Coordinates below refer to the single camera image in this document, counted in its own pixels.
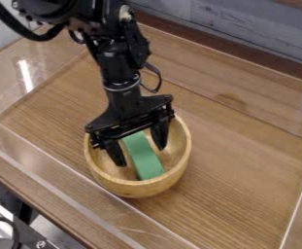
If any brown wooden bowl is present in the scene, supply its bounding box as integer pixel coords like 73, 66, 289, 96
83, 116, 192, 198

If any black metal bracket with bolt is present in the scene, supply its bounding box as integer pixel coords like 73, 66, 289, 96
13, 216, 60, 249

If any clear acrylic tray enclosure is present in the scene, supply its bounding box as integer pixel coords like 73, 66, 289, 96
0, 11, 302, 249

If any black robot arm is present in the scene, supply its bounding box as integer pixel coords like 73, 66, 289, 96
12, 0, 174, 166

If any black cable lower left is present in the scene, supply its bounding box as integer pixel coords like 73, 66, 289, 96
0, 215, 21, 249

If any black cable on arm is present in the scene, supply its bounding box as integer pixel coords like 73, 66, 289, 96
139, 61, 164, 95

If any green rectangular block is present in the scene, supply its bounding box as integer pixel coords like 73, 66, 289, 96
123, 131, 165, 181

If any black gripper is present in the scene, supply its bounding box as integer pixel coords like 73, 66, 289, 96
85, 86, 174, 166

